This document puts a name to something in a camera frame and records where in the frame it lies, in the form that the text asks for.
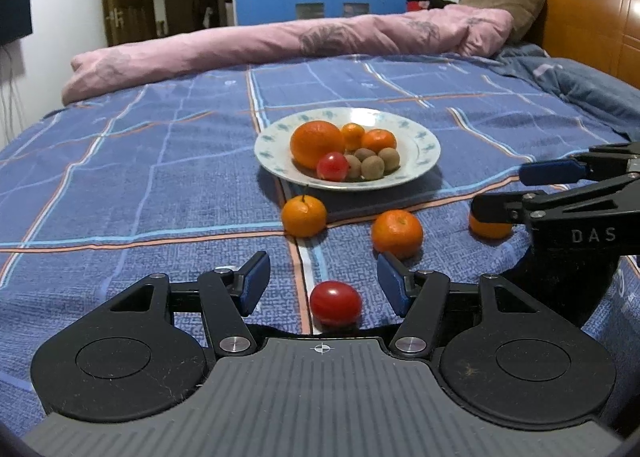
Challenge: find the large orange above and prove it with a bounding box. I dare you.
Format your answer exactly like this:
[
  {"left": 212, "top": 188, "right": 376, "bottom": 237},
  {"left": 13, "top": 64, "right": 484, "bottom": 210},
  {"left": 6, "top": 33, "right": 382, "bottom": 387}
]
[{"left": 290, "top": 120, "right": 347, "bottom": 170}]

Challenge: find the mandarin with stem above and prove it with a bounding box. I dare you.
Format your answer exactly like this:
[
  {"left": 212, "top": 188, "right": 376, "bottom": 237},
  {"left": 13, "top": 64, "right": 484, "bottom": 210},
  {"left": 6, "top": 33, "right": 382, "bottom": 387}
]
[{"left": 281, "top": 184, "right": 328, "bottom": 239}]

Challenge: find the small mandarin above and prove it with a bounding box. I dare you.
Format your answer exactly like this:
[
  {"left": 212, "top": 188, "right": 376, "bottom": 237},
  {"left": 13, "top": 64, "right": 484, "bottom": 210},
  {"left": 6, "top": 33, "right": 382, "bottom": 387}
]
[
  {"left": 361, "top": 129, "right": 398, "bottom": 154},
  {"left": 371, "top": 209, "right": 425, "bottom": 260},
  {"left": 341, "top": 122, "right": 366, "bottom": 152},
  {"left": 468, "top": 209, "right": 515, "bottom": 240}
]

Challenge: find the red and black bag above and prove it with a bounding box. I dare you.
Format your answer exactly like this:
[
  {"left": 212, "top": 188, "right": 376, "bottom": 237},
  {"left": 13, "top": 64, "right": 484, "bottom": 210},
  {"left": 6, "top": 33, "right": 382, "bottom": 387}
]
[{"left": 405, "top": 0, "right": 458, "bottom": 12}]

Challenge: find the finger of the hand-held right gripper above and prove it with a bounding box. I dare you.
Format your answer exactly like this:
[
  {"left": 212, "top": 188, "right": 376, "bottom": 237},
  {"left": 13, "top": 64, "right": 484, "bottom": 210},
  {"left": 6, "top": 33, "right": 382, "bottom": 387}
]
[
  {"left": 470, "top": 171, "right": 640, "bottom": 226},
  {"left": 519, "top": 141, "right": 640, "bottom": 186}
]

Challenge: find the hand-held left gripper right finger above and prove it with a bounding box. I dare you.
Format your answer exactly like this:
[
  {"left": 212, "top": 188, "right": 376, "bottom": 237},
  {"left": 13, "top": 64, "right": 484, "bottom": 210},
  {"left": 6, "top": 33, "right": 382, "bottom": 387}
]
[{"left": 376, "top": 252, "right": 556, "bottom": 358}]

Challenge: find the wooden headboard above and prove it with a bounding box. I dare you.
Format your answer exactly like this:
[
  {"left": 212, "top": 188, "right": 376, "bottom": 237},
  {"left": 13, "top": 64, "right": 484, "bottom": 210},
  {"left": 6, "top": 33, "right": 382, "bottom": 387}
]
[{"left": 465, "top": 0, "right": 640, "bottom": 88}]

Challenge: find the red cherry tomato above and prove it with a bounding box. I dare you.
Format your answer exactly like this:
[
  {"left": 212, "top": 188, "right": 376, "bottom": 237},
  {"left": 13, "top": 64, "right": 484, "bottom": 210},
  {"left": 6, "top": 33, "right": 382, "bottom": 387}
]
[
  {"left": 309, "top": 280, "right": 363, "bottom": 327},
  {"left": 316, "top": 152, "right": 350, "bottom": 182}
]

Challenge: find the brown pillow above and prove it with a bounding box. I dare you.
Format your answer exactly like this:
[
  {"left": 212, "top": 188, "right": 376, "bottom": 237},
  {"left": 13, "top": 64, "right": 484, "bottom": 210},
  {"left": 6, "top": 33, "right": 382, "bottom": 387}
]
[{"left": 459, "top": 0, "right": 547, "bottom": 44}]

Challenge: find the white floral rim plate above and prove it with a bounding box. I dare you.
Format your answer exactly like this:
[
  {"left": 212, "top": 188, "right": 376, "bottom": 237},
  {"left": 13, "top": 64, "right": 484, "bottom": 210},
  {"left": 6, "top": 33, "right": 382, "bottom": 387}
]
[{"left": 254, "top": 107, "right": 442, "bottom": 192}]

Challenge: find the grey-blue blanket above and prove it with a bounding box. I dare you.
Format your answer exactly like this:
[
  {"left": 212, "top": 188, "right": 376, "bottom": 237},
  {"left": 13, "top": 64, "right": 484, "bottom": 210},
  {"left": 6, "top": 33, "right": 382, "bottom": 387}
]
[{"left": 492, "top": 43, "right": 640, "bottom": 142}]

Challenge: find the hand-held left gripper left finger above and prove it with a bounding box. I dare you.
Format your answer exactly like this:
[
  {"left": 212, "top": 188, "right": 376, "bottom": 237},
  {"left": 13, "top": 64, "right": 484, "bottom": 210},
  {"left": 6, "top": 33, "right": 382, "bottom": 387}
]
[{"left": 90, "top": 251, "right": 271, "bottom": 357}]

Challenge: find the blue plaid bed sheet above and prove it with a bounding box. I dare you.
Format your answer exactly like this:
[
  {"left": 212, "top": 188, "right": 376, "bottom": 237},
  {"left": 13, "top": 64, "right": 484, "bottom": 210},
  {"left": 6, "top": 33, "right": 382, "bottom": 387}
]
[{"left": 0, "top": 53, "right": 640, "bottom": 418}]

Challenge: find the pink floral quilt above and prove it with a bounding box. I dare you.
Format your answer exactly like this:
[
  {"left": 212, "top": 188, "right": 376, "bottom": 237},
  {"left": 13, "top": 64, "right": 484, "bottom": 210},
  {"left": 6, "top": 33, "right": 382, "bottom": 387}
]
[{"left": 61, "top": 4, "right": 515, "bottom": 105}]

